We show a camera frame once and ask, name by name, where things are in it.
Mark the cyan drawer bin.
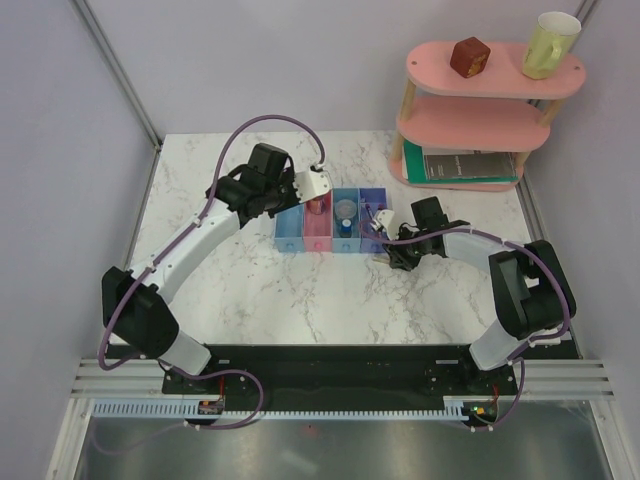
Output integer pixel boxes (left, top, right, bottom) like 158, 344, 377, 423
332, 188, 361, 254

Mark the pink cap bottle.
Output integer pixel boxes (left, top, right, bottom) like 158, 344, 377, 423
307, 197, 327, 215

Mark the light blue drawer bin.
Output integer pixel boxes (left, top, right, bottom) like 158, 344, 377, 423
274, 205, 305, 253

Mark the pink drawer bin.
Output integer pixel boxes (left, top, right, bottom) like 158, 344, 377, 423
303, 193, 333, 252

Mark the blue cap stamp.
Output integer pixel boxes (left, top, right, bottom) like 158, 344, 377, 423
339, 218, 353, 238

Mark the purple drawer bin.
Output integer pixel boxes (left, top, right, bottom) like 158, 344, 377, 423
359, 187, 388, 254

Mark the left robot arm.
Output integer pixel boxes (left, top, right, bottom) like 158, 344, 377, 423
101, 143, 329, 393

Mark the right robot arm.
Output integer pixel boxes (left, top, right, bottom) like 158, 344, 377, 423
373, 197, 576, 394

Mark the green folder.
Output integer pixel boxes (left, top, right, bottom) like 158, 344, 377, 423
403, 140, 518, 185

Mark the dark setup guide booklet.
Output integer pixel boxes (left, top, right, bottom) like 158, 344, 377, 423
424, 151, 517, 183

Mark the pink three tier shelf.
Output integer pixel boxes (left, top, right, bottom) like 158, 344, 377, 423
388, 41, 586, 186

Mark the brown cube box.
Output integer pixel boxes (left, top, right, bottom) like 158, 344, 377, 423
449, 37, 491, 78

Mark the yellow green mug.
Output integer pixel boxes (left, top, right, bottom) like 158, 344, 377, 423
522, 11, 582, 80

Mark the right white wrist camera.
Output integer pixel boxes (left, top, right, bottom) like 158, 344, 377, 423
372, 209, 400, 240

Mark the white cable duct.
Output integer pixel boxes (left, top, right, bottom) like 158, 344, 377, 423
92, 399, 469, 421

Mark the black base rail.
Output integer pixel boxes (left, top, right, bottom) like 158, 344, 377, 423
162, 345, 517, 411

